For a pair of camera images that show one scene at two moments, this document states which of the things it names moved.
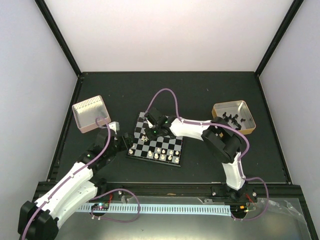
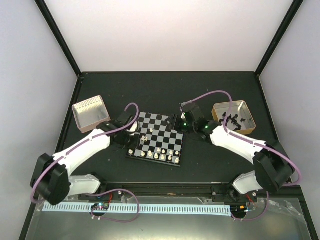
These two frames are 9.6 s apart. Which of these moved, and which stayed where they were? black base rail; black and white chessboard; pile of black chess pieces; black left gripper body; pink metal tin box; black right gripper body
Moved: black left gripper body; black right gripper body
Stayed: black and white chessboard; pile of black chess pieces; pink metal tin box; black base rail
